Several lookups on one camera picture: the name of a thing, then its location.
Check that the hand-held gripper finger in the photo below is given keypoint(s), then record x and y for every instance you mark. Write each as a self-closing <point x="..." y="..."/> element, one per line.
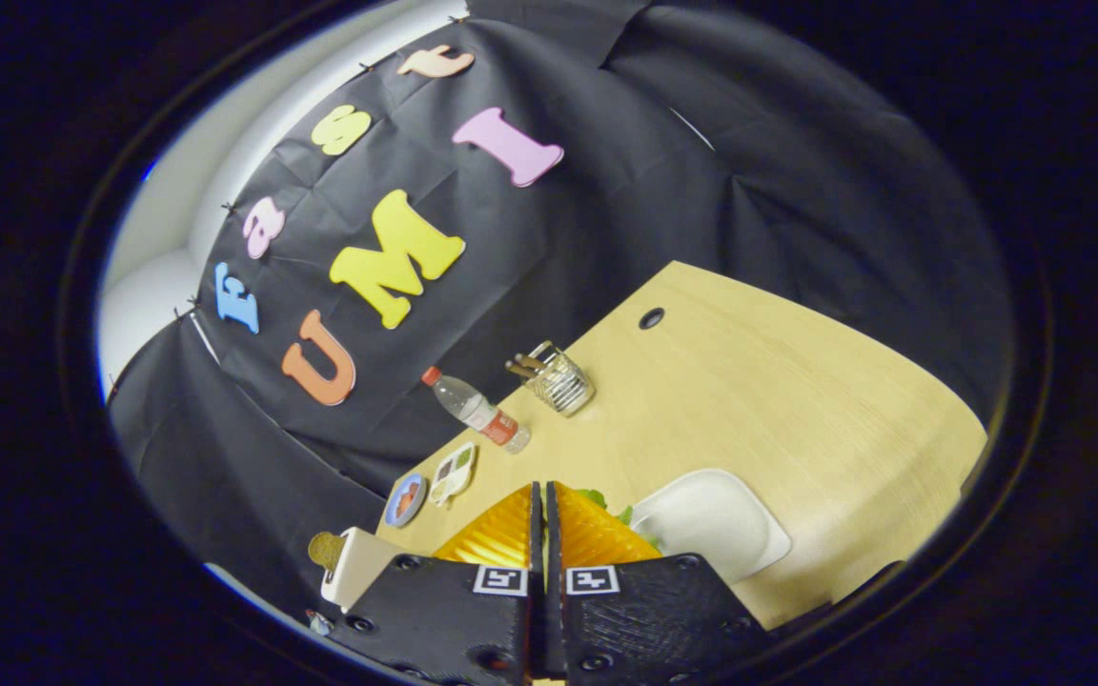
<point x="537" y="543"/>
<point x="552" y="543"/>

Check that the green lettuce leaf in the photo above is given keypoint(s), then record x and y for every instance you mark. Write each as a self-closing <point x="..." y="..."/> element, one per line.
<point x="597" y="496"/>

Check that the brown bread slice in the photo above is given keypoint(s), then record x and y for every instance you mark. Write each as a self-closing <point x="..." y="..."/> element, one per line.
<point x="325" y="551"/>

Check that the white sectioned condiment tray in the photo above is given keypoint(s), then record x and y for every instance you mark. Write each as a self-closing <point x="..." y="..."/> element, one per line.
<point x="454" y="474"/>

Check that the red tomato slices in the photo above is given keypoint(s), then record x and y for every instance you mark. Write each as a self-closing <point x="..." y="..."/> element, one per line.
<point x="407" y="498"/>

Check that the clear plastic water bottle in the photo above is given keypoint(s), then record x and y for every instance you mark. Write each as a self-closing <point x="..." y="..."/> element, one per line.
<point x="473" y="410"/>

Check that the blue round plate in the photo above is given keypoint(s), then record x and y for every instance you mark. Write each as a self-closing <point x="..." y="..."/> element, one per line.
<point x="388" y="508"/>

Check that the white square plate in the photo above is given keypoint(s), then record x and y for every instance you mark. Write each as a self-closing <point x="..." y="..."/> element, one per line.
<point x="711" y="519"/>

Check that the white toaster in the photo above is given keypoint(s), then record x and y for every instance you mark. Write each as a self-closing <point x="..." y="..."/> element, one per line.
<point x="363" y="567"/>

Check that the wooden utensil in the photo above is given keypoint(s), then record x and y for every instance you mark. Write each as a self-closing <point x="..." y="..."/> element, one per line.
<point x="522" y="368"/>
<point x="532" y="359"/>

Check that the small colourful object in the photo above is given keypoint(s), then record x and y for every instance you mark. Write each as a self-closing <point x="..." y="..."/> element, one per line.
<point x="320" y="624"/>

